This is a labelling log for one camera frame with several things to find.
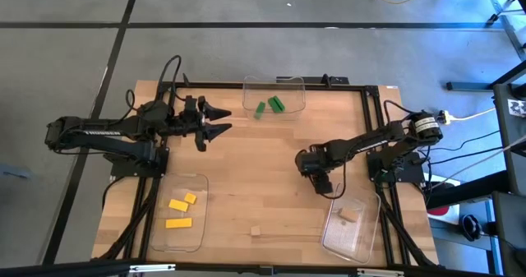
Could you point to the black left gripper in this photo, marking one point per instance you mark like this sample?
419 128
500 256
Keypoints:
193 123

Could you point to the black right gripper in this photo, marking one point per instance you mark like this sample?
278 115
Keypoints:
322 184

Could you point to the natural wooden rectangular block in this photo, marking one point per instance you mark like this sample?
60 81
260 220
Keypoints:
348 215

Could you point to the green wooden block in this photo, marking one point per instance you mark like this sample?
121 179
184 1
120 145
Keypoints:
273 105
280 103
259 110

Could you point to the small yellow block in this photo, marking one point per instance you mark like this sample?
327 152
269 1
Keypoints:
190 198

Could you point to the small natural wooden cube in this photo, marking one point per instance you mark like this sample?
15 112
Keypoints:
255 231

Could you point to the medium yellow block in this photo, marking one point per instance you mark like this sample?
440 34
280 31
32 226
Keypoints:
178 205

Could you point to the long yellow block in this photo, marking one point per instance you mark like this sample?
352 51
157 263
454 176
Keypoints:
178 223

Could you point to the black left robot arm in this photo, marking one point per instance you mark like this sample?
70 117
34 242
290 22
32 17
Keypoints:
102 132

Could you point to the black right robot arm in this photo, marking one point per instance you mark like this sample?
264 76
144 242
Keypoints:
357 145

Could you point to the clear plastic bin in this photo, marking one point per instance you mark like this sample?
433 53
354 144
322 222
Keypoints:
287 90
164 240
349 244

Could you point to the black flat mounting bar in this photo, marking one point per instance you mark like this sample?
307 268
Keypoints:
312 80

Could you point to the red round object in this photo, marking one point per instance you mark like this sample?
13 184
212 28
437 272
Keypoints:
439 211

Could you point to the white power strip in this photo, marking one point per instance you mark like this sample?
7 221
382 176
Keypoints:
444 116

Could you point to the dark neighbouring workstation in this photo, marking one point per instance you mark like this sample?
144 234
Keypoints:
509 166

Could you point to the black white fiducial tag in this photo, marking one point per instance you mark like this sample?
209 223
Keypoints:
517 107

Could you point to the black aluminium table frame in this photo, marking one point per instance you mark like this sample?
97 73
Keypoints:
366 108

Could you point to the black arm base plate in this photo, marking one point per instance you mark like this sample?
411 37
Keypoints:
123 170
411 174

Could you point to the silver rail bracket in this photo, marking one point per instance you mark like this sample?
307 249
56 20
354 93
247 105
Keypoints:
380 273
152 268

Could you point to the black camera mounting rail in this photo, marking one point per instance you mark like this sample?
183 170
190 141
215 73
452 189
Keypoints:
205 269

